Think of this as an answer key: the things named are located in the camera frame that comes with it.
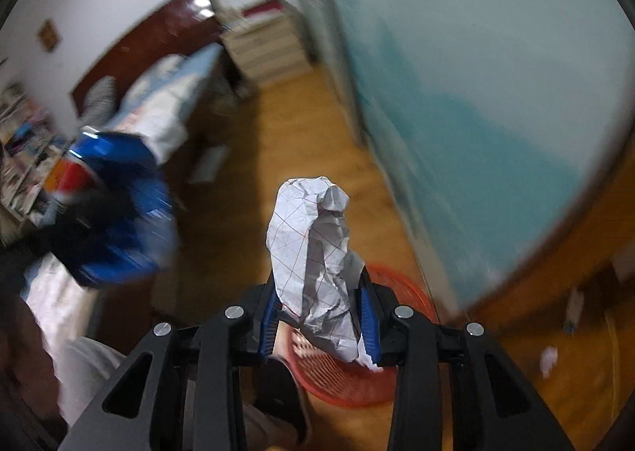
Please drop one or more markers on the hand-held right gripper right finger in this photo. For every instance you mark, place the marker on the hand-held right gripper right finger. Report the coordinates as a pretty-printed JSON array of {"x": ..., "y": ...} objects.
[{"x": 370, "y": 327}]

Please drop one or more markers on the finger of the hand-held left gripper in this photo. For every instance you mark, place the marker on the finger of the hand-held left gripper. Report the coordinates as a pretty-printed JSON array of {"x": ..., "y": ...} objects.
[{"x": 134, "y": 232}]

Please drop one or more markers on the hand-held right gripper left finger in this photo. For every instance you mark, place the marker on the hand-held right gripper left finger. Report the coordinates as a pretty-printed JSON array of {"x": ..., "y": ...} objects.
[{"x": 267, "y": 327}]

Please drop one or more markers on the blue and red can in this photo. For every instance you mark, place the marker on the blue and red can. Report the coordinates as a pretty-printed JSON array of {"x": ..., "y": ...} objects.
[{"x": 79, "y": 174}]

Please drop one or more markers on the red plastic basket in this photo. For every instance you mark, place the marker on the red plastic basket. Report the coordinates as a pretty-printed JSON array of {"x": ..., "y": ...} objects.
[{"x": 342, "y": 384}]

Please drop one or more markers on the grid-lined paper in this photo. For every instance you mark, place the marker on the grid-lined paper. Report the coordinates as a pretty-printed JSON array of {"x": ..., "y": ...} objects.
[{"x": 307, "y": 252}]

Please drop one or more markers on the white bookshelf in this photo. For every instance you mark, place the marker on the white bookshelf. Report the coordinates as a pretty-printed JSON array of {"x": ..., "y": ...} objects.
[{"x": 30, "y": 205}]

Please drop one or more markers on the rows of shelved books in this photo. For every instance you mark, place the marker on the rows of shelved books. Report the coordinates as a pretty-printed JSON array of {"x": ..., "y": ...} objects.
[{"x": 20, "y": 143}]

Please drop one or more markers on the flat white paper sheet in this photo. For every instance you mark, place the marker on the flat white paper sheet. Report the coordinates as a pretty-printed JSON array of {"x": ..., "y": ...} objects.
[{"x": 208, "y": 164}]

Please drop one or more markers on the cream leaf-print blanket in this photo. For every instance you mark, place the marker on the cream leaf-print blanket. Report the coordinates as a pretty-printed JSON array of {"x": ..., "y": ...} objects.
[{"x": 154, "y": 126}]

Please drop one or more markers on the grey plaid pillow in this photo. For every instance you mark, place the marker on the grey plaid pillow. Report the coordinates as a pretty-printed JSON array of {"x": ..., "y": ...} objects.
[{"x": 99, "y": 101}]

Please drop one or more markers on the person's light trousers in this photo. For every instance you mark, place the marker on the person's light trousers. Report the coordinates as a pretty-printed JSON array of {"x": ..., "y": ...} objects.
[{"x": 84, "y": 374}]

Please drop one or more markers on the white striped pillow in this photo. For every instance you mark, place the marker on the white striped pillow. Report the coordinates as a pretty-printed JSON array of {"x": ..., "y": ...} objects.
[{"x": 158, "y": 71}]

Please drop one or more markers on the blue bedsheet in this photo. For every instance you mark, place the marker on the blue bedsheet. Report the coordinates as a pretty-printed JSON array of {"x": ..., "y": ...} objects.
[{"x": 198, "y": 66}]

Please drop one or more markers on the small crumpled white tissue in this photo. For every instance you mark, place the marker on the small crumpled white tissue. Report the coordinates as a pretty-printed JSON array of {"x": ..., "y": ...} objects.
[{"x": 548, "y": 361}]

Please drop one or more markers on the wooden bed headboard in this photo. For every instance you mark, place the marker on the wooden bed headboard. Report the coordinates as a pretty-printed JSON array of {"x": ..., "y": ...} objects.
[{"x": 149, "y": 29}]

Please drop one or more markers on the small white bottle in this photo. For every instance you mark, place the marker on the small white bottle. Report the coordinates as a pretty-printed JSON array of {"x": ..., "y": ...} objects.
[{"x": 574, "y": 309}]

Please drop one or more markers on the cream wooden nightstand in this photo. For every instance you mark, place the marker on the cream wooden nightstand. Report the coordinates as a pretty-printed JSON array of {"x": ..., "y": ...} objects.
[{"x": 265, "y": 49}]

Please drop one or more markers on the floral sliding wardrobe door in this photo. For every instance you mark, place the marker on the floral sliding wardrobe door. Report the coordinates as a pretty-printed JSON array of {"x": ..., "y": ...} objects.
[{"x": 471, "y": 108}]

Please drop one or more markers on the red box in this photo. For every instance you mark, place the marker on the red box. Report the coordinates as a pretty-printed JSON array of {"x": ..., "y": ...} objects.
[{"x": 263, "y": 8}]

